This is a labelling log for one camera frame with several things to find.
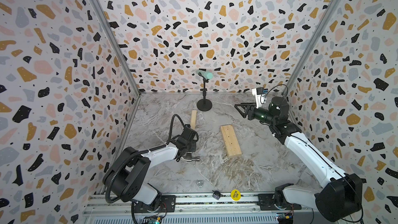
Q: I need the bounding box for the wooden handle claw hammer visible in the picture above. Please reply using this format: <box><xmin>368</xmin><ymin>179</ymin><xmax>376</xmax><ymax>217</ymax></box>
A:
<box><xmin>182</xmin><ymin>110</ymin><xmax>200</xmax><ymax>162</ymax></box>

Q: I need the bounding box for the wooden block with nails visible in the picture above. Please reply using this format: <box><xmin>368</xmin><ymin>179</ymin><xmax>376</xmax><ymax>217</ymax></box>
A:
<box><xmin>221</xmin><ymin>125</ymin><xmax>242</xmax><ymax>158</ymax></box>

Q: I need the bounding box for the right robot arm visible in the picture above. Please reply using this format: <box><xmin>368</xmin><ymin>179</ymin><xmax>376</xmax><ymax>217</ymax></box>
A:
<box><xmin>234</xmin><ymin>96</ymin><xmax>364</xmax><ymax>222</ymax></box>

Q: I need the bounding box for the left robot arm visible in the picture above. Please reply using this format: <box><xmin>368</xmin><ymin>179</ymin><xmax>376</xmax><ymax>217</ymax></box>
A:
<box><xmin>103</xmin><ymin>124</ymin><xmax>199</xmax><ymax>211</ymax></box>

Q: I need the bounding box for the microphone on black stand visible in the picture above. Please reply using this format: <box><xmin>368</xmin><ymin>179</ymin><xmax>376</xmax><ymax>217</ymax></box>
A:
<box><xmin>197</xmin><ymin>69</ymin><xmax>213</xmax><ymax>112</ymax></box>

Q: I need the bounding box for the small clear disc on table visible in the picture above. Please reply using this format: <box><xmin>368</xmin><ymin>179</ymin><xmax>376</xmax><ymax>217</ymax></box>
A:
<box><xmin>197</xmin><ymin>180</ymin><xmax>204</xmax><ymax>188</ymax></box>

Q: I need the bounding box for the yellow round sticker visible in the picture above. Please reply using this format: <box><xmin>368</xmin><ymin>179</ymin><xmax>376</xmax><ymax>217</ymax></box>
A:
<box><xmin>231</xmin><ymin>189</ymin><xmax>241</xmax><ymax>201</ymax></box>

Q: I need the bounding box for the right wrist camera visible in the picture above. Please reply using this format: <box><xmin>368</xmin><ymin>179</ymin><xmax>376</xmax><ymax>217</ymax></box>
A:
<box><xmin>251</xmin><ymin>87</ymin><xmax>268</xmax><ymax>108</ymax></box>

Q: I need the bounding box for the black knob on rail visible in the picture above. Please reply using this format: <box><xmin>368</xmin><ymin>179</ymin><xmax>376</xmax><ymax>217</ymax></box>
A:
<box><xmin>212</xmin><ymin>190</ymin><xmax>222</xmax><ymax>200</ymax></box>

